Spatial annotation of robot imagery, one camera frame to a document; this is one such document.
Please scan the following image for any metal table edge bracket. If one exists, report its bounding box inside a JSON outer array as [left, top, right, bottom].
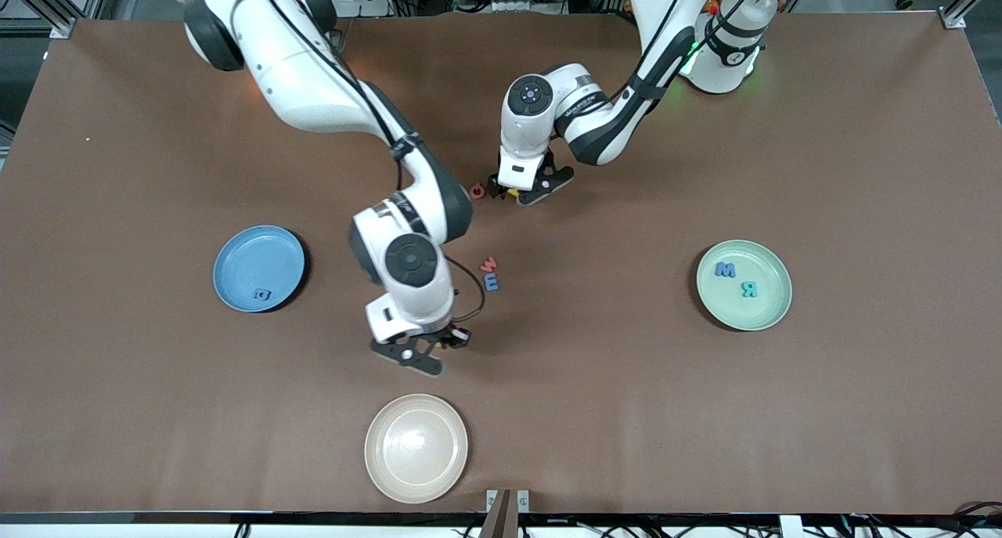
[[485, 489, 530, 538]]

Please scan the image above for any brown table cover sheet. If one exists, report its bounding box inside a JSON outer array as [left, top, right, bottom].
[[0, 12, 1002, 515]]

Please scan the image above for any aluminium frame post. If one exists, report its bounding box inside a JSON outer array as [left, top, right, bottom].
[[939, 0, 1002, 30], [0, 0, 118, 38]]

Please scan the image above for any mint green round plate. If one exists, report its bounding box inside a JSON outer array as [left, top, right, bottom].
[[696, 240, 793, 332]]

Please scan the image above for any black cable bundle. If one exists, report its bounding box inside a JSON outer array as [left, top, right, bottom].
[[842, 500, 1002, 538]]

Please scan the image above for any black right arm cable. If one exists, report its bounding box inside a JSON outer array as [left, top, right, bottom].
[[227, 0, 486, 325]]

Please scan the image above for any beige round plate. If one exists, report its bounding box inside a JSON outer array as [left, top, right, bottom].
[[364, 394, 469, 504]]

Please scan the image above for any blue round plate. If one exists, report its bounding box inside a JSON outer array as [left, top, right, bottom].
[[213, 225, 306, 313]]

